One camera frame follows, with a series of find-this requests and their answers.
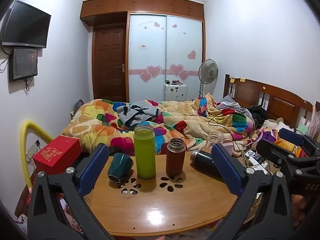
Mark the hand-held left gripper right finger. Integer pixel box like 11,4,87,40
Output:
207,144,294,240

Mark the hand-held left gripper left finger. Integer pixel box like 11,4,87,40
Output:
27,143,115,240

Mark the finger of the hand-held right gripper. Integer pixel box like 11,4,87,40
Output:
256,139,320,181
278,127,320,156

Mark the dark green faceted cup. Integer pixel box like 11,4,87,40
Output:
107,153,134,182

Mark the person's right hand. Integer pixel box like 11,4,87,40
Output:
291,194,310,228

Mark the orange snack packet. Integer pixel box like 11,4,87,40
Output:
274,138,304,157

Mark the white power strip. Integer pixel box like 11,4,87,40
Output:
243,150,268,175

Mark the black thermos bottle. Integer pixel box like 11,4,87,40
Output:
190,149,222,178

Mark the clear glass jar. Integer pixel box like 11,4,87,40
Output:
205,131,224,151

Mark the black clothing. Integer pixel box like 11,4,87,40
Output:
249,105,269,128

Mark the wooden bed headboard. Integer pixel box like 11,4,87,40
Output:
223,74,314,128

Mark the red gift box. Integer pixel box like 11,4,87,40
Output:
32,135,83,176

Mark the colourful patterned blanket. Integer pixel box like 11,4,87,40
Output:
61,93,257,156

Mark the lime green bottle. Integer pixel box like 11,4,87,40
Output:
133,125,157,180

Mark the red-brown thermos bottle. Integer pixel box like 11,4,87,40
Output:
165,138,186,177

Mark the grey pillow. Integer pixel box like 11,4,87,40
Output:
216,93,251,117

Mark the grey garment on bed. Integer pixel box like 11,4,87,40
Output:
116,101,165,128

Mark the yellow foam tube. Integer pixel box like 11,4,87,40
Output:
20,120,54,188

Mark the small white cabinet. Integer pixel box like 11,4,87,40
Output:
163,82,188,103

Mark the standing electric fan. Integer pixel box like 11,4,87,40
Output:
198,59,219,98

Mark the brown wooden door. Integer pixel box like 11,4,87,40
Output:
92,25,128,102

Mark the frosted sliding wardrobe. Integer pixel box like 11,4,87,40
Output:
128,13,204,103

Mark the wooden overhead cabinet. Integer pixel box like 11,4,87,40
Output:
80,0,205,27

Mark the black monitor cable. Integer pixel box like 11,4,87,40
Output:
23,77,33,93

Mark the small wall-mounted monitor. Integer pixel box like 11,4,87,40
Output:
9,48,39,82

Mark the black television cable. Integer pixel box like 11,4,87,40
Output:
0,45,12,72

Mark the wall-mounted black television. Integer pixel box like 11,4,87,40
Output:
1,0,52,49

